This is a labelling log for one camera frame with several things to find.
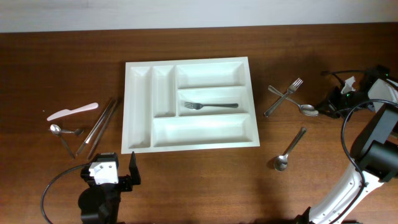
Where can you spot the white plastic cutlery tray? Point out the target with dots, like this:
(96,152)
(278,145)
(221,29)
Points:
(155,119)

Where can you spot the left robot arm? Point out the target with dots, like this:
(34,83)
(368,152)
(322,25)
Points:
(99,203)

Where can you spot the steel fork in tray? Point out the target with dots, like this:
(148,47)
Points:
(198,106)

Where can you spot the long steel tongs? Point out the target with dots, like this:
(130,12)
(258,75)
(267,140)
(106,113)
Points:
(98,128)

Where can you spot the steel spoon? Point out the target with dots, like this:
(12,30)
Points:
(307,110)
(281,161)

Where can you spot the small steel teaspoon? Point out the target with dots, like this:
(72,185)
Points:
(56,130)

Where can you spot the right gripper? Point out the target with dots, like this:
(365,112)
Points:
(337,101)

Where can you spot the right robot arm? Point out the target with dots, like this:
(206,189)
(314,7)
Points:
(372,157)

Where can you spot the small dark steel fork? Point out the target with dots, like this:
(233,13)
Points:
(76,132)

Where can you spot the pink plastic knife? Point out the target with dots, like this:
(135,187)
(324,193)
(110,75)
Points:
(66,112)

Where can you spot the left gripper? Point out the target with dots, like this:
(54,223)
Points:
(125,185)

